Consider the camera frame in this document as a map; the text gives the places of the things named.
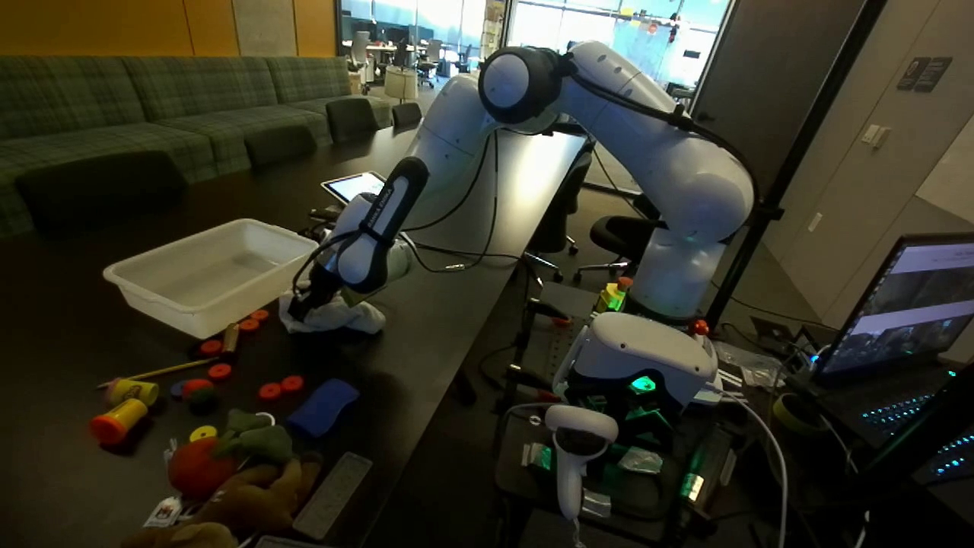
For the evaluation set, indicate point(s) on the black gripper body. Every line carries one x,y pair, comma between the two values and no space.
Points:
315,297

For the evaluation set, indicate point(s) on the white towel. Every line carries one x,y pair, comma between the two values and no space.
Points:
331,316

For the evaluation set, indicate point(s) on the red disc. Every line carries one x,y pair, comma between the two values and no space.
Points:
292,385
269,394

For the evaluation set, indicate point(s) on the blue plush toy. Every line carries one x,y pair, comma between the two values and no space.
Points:
323,406

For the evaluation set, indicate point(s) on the wooden stick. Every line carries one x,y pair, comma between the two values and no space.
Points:
162,368

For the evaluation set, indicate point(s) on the green plush toy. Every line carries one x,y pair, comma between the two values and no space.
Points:
254,435

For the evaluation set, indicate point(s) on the yellow disc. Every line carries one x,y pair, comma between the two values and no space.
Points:
201,434

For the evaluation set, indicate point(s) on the brown plush toy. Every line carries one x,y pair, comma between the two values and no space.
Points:
251,503

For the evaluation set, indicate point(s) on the red plush ball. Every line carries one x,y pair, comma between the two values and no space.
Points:
199,469

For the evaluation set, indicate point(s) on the yellow red spool toy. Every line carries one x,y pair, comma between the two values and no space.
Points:
116,423

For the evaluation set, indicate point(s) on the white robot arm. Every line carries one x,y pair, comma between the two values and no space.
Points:
589,91

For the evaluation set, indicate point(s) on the tablet with lit screen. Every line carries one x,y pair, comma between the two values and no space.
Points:
352,182

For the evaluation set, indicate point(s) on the clear plastic bin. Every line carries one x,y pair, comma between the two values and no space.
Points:
212,279

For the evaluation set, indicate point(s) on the green plaid sofa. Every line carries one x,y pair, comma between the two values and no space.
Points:
199,109

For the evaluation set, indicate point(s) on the white VR controller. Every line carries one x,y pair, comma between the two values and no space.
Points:
579,435

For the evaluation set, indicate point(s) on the black office chair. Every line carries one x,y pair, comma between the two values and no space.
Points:
624,238

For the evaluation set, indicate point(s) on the open laptop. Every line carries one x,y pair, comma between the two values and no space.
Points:
887,377

